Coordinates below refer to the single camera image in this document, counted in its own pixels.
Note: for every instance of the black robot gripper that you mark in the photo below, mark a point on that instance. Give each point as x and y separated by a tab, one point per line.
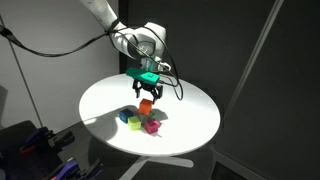
146	84

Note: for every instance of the orange block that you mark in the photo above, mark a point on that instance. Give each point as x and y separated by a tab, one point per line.
145	106

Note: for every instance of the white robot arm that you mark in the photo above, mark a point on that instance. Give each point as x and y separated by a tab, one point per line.
146	38

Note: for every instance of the small green block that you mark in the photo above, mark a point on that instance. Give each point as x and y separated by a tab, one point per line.
153	115

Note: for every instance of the grey block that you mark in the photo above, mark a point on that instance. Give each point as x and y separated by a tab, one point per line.
146	117

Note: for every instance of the blue block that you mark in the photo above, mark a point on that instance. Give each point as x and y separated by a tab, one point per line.
125	115

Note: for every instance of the lime green block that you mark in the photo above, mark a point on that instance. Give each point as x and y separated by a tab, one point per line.
134	123

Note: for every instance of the magenta pink block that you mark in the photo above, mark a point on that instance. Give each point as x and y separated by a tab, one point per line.
151	126

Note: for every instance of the white table base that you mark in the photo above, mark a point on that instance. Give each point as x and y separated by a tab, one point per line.
173	162

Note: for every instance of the purple and black clamp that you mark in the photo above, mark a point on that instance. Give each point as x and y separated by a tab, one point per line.
40	136
71	168

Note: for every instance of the teal green wrist camera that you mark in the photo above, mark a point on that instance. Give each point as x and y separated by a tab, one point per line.
143	75

